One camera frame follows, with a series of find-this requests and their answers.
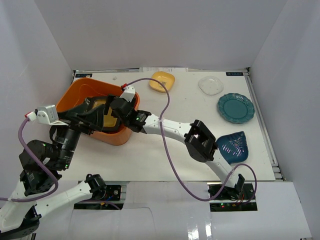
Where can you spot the yellow panda square dish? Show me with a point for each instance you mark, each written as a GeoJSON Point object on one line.
{"type": "Point", "coordinates": [162, 79]}

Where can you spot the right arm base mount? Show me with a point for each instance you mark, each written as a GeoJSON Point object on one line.
{"type": "Point", "coordinates": [225, 203]}

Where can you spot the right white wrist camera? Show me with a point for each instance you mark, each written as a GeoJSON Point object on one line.
{"type": "Point", "coordinates": [128, 92]}

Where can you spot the orange plastic bin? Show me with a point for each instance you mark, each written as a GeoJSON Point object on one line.
{"type": "Point", "coordinates": [89, 87]}

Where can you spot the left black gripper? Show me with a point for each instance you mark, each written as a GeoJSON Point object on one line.
{"type": "Point", "coordinates": [75, 122]}

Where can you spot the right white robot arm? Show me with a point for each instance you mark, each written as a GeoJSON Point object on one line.
{"type": "Point", "coordinates": [198, 139]}

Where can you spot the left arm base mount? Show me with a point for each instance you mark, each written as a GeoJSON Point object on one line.
{"type": "Point", "coordinates": [112, 198]}

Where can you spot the yellow and black square plate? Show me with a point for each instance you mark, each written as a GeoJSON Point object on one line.
{"type": "Point", "coordinates": [111, 124]}

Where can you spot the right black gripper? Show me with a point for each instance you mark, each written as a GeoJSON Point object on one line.
{"type": "Point", "coordinates": [110, 98]}

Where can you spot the white paper sheets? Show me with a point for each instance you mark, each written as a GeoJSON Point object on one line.
{"type": "Point", "coordinates": [163, 69]}

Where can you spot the clear glass plate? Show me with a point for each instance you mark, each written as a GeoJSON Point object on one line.
{"type": "Point", "coordinates": [210, 85]}

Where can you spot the teal scalloped round plate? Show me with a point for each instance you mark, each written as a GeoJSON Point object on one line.
{"type": "Point", "coordinates": [236, 108]}

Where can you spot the dark blue shell plate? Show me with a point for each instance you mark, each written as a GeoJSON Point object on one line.
{"type": "Point", "coordinates": [233, 147]}

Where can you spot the black floral square plate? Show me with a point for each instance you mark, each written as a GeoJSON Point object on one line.
{"type": "Point", "coordinates": [87, 101]}

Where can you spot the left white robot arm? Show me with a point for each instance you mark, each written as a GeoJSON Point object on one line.
{"type": "Point", "coordinates": [42, 163]}

